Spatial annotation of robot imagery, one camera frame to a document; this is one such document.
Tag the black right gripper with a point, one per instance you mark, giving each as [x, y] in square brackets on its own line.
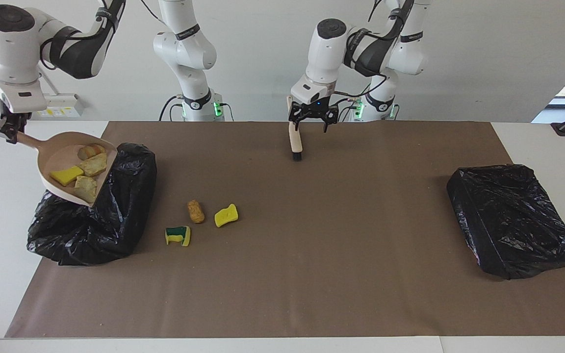
[15, 119]

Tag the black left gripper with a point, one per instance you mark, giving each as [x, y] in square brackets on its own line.
[314, 108]

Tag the beige hand brush black bristles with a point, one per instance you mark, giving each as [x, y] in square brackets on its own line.
[295, 142]

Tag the pale pink plastic dustpan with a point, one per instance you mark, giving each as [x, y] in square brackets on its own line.
[62, 152]

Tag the beige fake bread piece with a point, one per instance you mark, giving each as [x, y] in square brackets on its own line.
[94, 164]
[91, 150]
[86, 189]

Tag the chunky yellow sponge piece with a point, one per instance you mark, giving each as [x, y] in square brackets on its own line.
[226, 215]

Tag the brown textured bread piece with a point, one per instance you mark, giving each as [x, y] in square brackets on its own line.
[195, 212]

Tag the green and yellow sponge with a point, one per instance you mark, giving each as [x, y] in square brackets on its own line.
[178, 237]

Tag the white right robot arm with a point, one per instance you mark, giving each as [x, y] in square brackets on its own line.
[12, 54]

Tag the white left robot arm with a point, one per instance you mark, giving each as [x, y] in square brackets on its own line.
[326, 54]

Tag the crumpled black bag bin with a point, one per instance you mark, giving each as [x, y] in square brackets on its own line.
[115, 220]

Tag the brown paper table mat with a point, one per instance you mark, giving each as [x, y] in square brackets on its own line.
[282, 304]

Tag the black bag covered box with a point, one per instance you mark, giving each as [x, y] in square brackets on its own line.
[508, 220]

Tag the white wall socket box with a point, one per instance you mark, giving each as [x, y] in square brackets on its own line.
[64, 104]

